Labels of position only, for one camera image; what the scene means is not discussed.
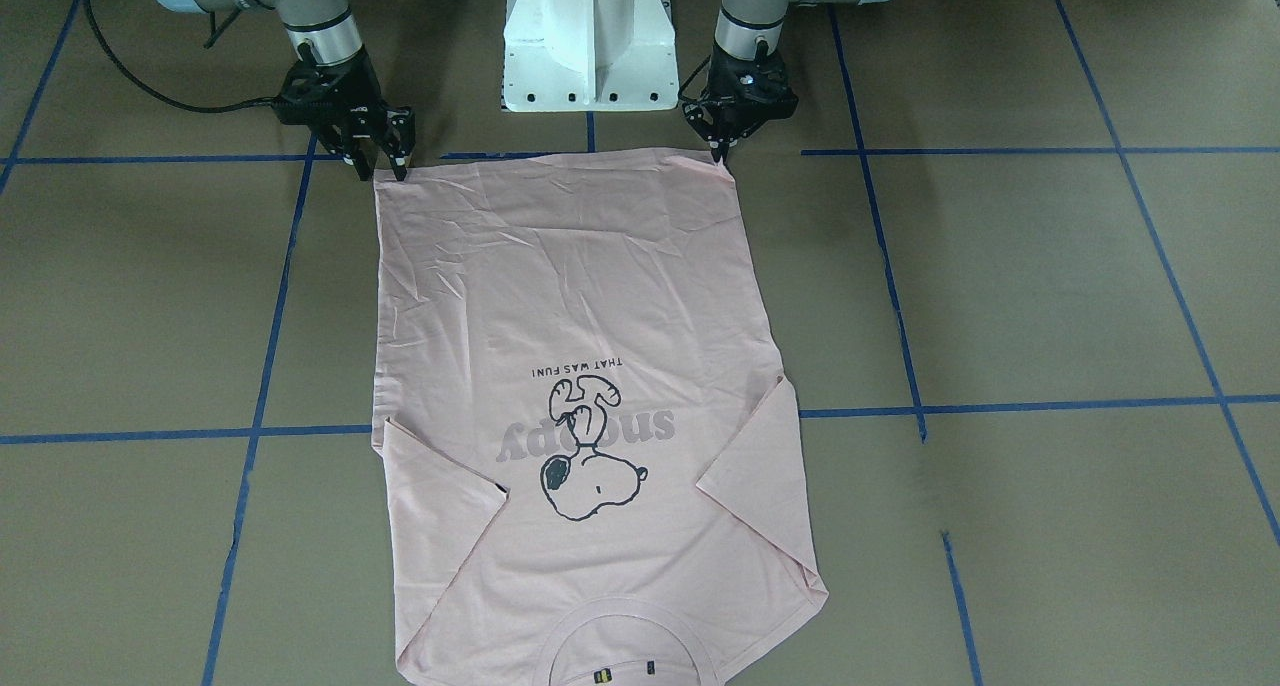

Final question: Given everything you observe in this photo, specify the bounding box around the pink Snoopy t-shirt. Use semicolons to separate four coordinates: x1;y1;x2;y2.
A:
371;148;829;685

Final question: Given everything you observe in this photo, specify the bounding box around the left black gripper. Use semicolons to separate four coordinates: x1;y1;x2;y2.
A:
682;51;799;165

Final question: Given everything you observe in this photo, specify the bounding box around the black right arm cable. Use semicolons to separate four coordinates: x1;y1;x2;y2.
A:
82;0;285;115

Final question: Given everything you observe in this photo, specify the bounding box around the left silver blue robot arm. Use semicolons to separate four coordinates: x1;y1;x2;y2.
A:
678;0;891;163

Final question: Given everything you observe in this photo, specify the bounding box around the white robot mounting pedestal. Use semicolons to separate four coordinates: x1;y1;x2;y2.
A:
500;0;678;113

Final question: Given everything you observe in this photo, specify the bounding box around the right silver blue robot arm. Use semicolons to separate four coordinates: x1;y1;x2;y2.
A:
155;0;416;180

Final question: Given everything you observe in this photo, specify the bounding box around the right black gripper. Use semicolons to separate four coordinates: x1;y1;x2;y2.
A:
274;49;416;183

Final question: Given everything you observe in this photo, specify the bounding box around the brown paper table cover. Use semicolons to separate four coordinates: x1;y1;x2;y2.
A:
0;0;1280;686

